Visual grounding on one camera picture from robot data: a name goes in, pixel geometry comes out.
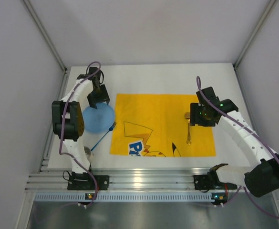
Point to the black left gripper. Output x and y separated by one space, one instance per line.
98 98

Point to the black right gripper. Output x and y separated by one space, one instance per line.
196 114

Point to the gold spoon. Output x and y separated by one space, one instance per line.
187 117

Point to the blue plastic plate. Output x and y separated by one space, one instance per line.
98 120

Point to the yellow pikachu place mat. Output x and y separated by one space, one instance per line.
153 125

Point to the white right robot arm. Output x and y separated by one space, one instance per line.
262 175

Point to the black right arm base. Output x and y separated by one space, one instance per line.
210 181

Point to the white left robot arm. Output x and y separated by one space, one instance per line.
85 106

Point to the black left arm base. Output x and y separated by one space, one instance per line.
85 182

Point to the silver metal cup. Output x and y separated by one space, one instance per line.
88 153

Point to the perforated metal cable duct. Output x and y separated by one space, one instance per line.
131 197

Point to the aluminium front frame rail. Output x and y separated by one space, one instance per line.
126 179

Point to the left aluminium frame post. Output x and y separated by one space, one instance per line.
36 19

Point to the aluminium frame post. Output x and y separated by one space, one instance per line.
36 19
254 33

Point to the right aluminium frame post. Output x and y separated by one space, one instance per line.
254 33

